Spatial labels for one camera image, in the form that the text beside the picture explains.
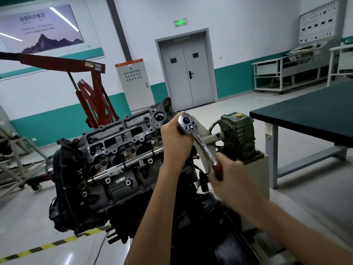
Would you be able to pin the person's left hand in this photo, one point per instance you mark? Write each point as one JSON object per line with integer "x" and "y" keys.
{"x": 173, "y": 146}

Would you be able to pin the person's right hand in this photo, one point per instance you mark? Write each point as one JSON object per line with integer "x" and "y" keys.
{"x": 237, "y": 187}

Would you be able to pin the person's left fingers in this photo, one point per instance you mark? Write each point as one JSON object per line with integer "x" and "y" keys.
{"x": 173, "y": 121}

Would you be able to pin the person's right fingers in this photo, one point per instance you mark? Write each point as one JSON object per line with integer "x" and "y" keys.
{"x": 220, "y": 162}

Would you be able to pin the person's left forearm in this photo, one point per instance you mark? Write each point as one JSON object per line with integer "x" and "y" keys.
{"x": 157, "y": 218}

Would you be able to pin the person's right forearm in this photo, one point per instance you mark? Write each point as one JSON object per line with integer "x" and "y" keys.
{"x": 300, "y": 234}

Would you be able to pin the green worm gearbox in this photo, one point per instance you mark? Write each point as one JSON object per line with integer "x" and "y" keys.
{"x": 239, "y": 135}

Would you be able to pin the black handwheel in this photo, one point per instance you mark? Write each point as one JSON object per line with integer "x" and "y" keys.
{"x": 213, "y": 126}

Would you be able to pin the grey double door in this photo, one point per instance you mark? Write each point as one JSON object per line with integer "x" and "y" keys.
{"x": 187, "y": 71}

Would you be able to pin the grey electrical cabinet orange top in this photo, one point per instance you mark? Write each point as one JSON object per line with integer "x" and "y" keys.
{"x": 135, "y": 85}

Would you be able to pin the black engine stand base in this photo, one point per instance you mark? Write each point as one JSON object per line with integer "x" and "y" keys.
{"x": 209, "y": 231}

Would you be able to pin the grey car engine block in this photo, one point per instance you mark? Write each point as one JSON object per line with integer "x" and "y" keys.
{"x": 110, "y": 162}

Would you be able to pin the red engine crane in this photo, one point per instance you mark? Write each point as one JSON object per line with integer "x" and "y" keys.
{"x": 93, "y": 91}

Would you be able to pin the green exit sign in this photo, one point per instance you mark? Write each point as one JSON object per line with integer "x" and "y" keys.
{"x": 181, "y": 23}

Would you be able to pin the dark green top workbench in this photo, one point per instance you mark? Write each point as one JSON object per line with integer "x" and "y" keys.
{"x": 311, "y": 113}

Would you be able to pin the white training bench display panel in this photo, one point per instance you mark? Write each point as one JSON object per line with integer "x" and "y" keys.
{"x": 317, "y": 38}

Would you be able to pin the yellow black hazard floor tape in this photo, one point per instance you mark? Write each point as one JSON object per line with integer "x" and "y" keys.
{"x": 55, "y": 242}

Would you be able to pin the white engine stand pedestal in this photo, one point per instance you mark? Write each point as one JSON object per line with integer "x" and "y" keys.
{"x": 258, "y": 176}

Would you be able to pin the grey wall pipe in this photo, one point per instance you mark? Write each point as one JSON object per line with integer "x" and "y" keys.
{"x": 119, "y": 27}

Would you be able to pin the white metal frame bench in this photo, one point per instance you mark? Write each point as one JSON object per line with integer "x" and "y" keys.
{"x": 342, "y": 63}

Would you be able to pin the white metal trolley frame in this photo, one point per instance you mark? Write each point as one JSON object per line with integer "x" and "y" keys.
{"x": 19, "y": 162}

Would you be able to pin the mountain wall poster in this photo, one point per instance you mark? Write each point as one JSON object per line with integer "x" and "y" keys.
{"x": 44, "y": 27}

